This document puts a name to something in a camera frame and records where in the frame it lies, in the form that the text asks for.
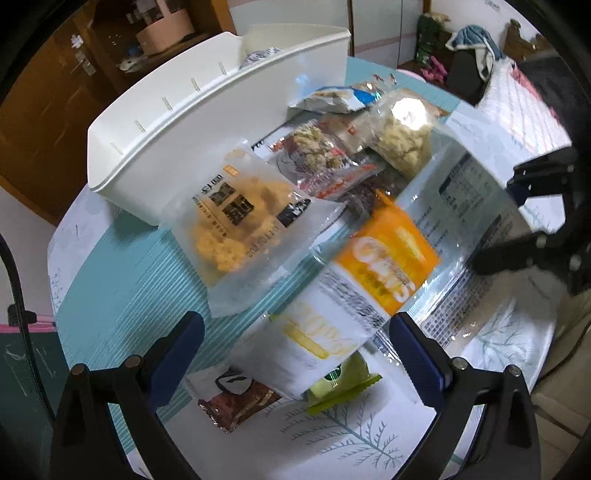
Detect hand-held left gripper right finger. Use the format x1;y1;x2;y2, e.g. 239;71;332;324
389;311;542;480

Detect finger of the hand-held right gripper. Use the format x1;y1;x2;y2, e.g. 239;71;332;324
473;225;588;297
505;147;583;223

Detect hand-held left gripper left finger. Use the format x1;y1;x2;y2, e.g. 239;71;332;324
50;311;206;480

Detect large pale snack bag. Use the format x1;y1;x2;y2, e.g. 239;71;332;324
369;122;525;365

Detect orange snack packet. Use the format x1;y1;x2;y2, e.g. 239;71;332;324
318;189;443;329

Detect clear pale nut packet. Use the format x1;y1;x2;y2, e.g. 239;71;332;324
353;76;437;182

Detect dark red date packet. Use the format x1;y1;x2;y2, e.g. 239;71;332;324
341;170;408;219

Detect white plastic storage bin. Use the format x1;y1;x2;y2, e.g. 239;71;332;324
87;25;352;227

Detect blue white snack packet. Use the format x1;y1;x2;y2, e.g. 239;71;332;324
288;85;384;114

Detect walnut packet red print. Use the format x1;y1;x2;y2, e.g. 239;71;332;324
270;121;386;201

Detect checkered bed blanket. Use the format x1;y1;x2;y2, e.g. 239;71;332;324
479;60;574;158

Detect brown snack packet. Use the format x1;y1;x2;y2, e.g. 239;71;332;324
185;364;282;435

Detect green snack packet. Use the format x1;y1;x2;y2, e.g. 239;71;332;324
305;353;383;414

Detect white yellow snack packet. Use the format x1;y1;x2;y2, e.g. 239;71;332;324
230;286;371;400

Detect black chair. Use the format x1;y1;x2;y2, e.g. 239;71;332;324
447;50;491;106

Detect wooden headboard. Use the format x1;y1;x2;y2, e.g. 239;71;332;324
503;21;551;62

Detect clear packet yellow puffs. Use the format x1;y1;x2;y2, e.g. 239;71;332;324
161;145;324;317

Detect blue white towel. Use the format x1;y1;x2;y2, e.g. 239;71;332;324
445;25;507;80

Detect pink hangers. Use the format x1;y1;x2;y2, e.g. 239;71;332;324
422;56;450;82

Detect green board pink edge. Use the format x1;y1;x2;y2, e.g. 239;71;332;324
0;313;62;418

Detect green bag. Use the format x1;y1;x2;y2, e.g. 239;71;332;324
416;11;451;65

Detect pale sliding wardrobe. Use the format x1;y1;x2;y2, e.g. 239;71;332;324
231;0;426;62

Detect wooden door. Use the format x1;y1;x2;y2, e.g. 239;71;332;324
0;0;139;224

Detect grey snack packet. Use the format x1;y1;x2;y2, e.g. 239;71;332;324
240;46;283;70

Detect wooden corner shelf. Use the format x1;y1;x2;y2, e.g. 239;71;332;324
92;0;225;90

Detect pink basket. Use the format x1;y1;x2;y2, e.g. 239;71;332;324
135;0;195;55

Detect black cable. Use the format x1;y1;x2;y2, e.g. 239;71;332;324
0;234;57;418

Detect metal door handle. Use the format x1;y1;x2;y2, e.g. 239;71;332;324
74;48;99;77

